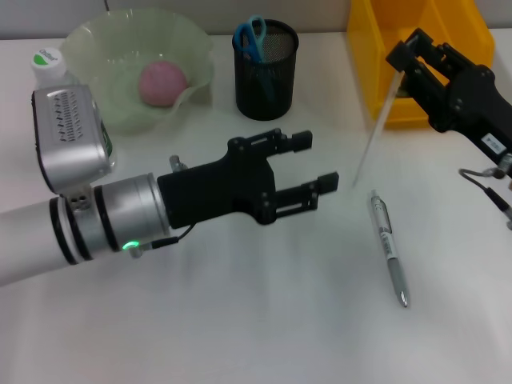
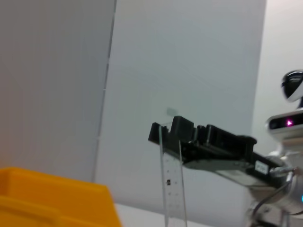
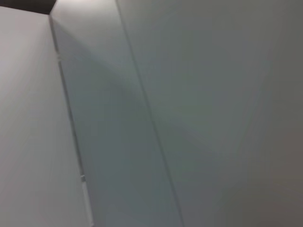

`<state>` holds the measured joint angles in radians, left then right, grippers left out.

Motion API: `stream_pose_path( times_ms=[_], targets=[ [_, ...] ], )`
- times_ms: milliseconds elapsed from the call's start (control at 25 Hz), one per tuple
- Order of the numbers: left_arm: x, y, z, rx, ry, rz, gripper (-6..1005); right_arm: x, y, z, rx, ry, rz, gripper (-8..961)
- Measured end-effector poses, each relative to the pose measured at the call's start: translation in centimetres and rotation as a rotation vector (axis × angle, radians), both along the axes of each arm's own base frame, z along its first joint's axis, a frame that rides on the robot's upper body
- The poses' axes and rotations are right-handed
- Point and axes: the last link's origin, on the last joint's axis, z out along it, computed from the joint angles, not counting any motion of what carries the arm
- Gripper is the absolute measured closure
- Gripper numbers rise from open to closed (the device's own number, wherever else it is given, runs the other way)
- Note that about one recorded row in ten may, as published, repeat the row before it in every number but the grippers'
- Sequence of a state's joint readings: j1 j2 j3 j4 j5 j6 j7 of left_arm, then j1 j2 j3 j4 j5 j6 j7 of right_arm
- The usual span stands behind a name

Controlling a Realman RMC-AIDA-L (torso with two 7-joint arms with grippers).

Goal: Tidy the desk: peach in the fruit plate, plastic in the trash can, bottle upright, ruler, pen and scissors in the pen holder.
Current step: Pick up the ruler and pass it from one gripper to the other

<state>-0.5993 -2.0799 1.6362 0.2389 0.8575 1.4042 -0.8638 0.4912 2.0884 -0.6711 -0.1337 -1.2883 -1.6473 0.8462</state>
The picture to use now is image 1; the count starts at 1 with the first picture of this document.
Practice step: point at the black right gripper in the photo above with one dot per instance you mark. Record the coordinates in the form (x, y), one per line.
(476, 108)

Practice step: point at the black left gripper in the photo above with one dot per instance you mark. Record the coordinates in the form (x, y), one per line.
(216, 188)

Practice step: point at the small dark object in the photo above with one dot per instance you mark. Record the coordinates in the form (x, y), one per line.
(402, 93)

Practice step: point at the transparent plastic ruler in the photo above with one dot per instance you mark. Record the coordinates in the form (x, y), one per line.
(381, 116)

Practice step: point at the silver ballpoint pen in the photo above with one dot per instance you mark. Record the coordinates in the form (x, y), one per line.
(390, 248)

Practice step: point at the blue cyan scissors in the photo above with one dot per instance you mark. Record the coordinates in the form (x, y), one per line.
(253, 50)

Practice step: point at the pink peach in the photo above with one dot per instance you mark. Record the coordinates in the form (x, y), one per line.
(164, 86)

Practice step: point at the clear water bottle green label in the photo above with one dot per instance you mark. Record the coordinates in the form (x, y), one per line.
(48, 64)

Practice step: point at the black mesh pen cup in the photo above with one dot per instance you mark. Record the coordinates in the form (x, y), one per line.
(276, 96)

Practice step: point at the green glass fruit bowl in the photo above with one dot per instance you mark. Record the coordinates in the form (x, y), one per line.
(112, 80)

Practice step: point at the yellow plastic bin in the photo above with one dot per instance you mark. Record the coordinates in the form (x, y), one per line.
(364, 60)

